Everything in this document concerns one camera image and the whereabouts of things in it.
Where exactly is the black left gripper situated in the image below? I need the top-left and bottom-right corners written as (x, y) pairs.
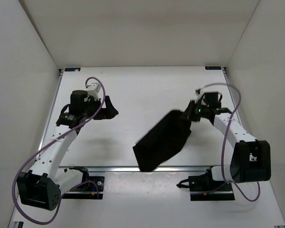
top-left (85, 93), bottom-right (120, 118)

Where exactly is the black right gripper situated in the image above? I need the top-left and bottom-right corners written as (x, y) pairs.
top-left (179, 100), bottom-right (209, 123)

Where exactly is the black skirt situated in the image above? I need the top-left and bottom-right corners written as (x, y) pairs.
top-left (133, 110), bottom-right (191, 172)

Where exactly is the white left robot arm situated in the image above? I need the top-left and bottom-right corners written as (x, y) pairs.
top-left (17, 90), bottom-right (118, 211)

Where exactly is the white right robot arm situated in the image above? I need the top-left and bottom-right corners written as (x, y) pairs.
top-left (184, 92), bottom-right (271, 190)

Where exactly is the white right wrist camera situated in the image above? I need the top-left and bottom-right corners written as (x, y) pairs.
top-left (195, 88), bottom-right (204, 102)

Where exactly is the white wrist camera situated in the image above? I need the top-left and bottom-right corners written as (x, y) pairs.
top-left (85, 82), bottom-right (101, 100)
top-left (195, 88), bottom-right (204, 102)

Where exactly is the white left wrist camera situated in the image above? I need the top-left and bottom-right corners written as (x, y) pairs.
top-left (85, 82), bottom-right (101, 100)

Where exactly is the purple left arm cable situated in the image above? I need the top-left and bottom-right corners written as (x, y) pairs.
top-left (11, 76), bottom-right (107, 225)

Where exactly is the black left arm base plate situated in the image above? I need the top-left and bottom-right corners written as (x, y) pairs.
top-left (61, 166), bottom-right (105, 200)

